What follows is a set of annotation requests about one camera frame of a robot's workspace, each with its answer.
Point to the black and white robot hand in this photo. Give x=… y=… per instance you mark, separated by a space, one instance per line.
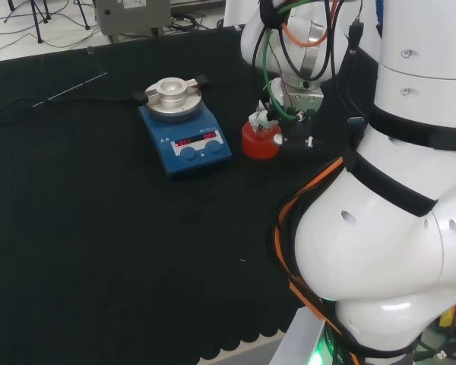
x=275 y=95

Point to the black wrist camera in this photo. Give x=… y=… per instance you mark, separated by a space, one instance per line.
x=296 y=138

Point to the yellow stop button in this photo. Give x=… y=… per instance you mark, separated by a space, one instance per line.
x=450 y=319

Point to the pale robot mounting platform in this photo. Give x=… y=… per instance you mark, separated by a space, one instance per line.
x=296 y=342

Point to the thin metal rod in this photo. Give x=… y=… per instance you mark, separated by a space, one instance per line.
x=70 y=89

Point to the black tripod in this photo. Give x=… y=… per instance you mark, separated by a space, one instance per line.
x=84 y=15
x=37 y=23

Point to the blue-base heater with steel plate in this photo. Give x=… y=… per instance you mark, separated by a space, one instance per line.
x=182 y=125

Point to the black bench cloth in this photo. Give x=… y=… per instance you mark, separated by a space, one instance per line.
x=99 y=228

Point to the grey metal cabinet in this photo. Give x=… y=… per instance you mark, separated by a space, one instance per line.
x=133 y=15

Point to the white panel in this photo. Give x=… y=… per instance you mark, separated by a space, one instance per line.
x=232 y=11

